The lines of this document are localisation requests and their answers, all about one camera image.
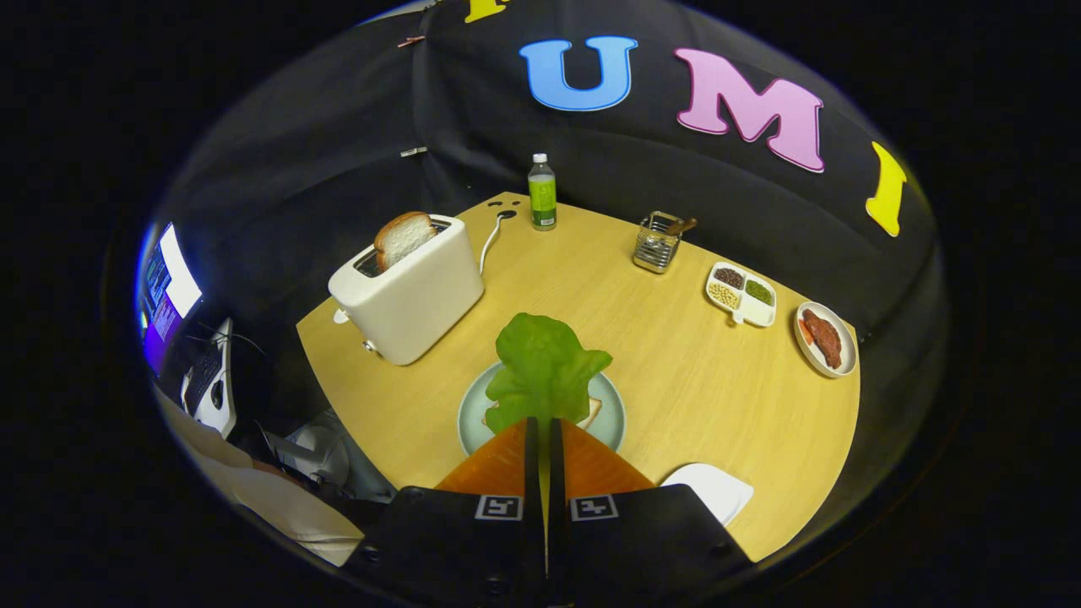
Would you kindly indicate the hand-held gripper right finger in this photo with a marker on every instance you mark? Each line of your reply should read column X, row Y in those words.
column 556, row 473

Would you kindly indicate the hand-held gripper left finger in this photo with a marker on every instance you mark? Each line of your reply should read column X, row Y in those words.
column 532, row 473

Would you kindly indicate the green lettuce leaf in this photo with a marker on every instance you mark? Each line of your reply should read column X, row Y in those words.
column 540, row 363

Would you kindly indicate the round teal plate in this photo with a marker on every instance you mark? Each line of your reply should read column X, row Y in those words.
column 471, row 418

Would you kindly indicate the square white plate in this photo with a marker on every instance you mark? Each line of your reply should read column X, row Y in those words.
column 714, row 494

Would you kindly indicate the white toaster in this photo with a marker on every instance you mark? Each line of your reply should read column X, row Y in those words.
column 414, row 304

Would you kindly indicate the white rounded object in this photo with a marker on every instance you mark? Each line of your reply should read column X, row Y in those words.
column 325, row 447

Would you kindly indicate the yellow soybeans pile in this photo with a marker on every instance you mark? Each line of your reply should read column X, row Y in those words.
column 724, row 295

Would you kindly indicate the person's light clothing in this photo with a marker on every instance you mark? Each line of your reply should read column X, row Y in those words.
column 287, row 507

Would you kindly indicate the white divided dish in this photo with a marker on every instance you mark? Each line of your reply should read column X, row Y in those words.
column 756, row 314

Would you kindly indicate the dark red beans pile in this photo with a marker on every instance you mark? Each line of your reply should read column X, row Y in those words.
column 729, row 277

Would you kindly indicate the clear bottle green label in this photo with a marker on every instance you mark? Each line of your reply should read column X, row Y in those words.
column 542, row 203

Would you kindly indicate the green beans pile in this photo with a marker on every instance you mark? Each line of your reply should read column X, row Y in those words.
column 758, row 292

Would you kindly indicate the cooked meat slice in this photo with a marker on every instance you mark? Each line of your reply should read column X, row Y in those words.
column 823, row 338

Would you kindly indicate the round white plate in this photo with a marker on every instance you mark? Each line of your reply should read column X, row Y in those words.
column 849, row 346

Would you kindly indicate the white cloth clip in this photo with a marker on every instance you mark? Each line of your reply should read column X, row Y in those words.
column 414, row 152

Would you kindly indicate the black backdrop cloth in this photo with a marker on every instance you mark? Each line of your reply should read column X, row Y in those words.
column 338, row 127

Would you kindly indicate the computer monitor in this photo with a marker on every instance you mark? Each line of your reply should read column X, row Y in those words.
column 165, row 304

